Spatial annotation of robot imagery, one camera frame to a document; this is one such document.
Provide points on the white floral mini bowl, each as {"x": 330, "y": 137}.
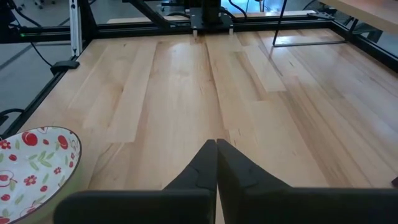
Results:
{"x": 31, "y": 168}

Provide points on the black aluminium table frame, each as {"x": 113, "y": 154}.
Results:
{"x": 140, "y": 29}

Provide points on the silver aluminium post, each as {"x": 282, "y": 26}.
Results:
{"x": 75, "y": 28}

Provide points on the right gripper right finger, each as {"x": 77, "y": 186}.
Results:
{"x": 280, "y": 207}

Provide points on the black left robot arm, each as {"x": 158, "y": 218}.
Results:
{"x": 211, "y": 11}

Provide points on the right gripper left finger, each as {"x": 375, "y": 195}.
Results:
{"x": 174, "y": 205}

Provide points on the wooden shelf black metal legs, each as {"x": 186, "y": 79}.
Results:
{"x": 373, "y": 12}

